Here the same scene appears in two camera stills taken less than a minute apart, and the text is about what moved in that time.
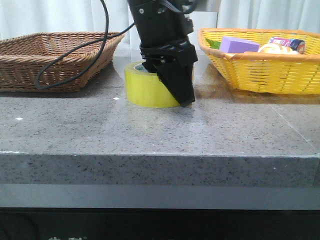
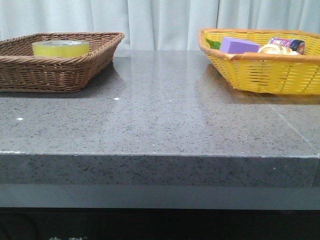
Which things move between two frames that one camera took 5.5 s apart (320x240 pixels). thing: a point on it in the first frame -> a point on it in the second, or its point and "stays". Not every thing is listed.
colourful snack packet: (297, 44) stays
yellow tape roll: (146, 89) -> (60, 48)
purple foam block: (230, 45) stays
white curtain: (22, 17) stays
